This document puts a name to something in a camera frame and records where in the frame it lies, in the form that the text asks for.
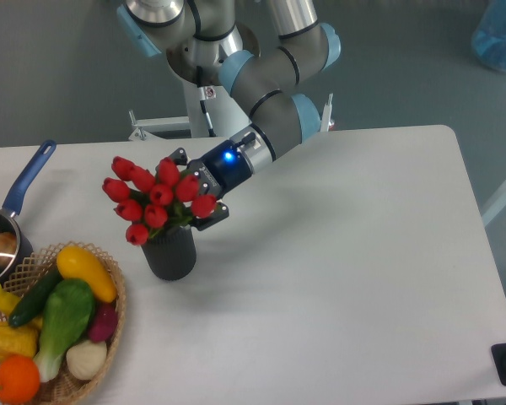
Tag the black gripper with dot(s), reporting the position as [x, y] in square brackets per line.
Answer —
[223, 168]

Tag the red tulip bouquet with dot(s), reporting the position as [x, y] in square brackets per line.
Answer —
[157, 202]

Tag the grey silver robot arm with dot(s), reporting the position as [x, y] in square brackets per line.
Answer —
[230, 89]

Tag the dark grey ribbed vase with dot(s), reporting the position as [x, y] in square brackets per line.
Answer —
[171, 256]

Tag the yellow squash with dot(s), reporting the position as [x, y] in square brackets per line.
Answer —
[77, 262]

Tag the purple red onion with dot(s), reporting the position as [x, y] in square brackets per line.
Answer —
[104, 323]

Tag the green bok choy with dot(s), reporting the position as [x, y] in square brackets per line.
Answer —
[66, 316]

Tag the brown bread roll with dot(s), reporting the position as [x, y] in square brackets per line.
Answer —
[8, 248]

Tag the dark green cucumber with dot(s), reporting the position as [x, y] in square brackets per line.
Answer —
[34, 301]

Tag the white garlic bulb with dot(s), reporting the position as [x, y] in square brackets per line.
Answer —
[84, 360]

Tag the small yellow banana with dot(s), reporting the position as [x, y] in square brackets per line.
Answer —
[9, 301]

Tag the yellow bell pepper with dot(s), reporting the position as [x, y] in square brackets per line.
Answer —
[17, 341]

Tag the orange fruit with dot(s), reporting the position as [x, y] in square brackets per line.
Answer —
[19, 380]

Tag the blue mesh bag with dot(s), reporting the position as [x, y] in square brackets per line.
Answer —
[488, 42]

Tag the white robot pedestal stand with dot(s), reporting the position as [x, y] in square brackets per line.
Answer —
[211, 112]

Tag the blue handled saucepan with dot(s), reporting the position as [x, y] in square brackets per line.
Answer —
[13, 204]

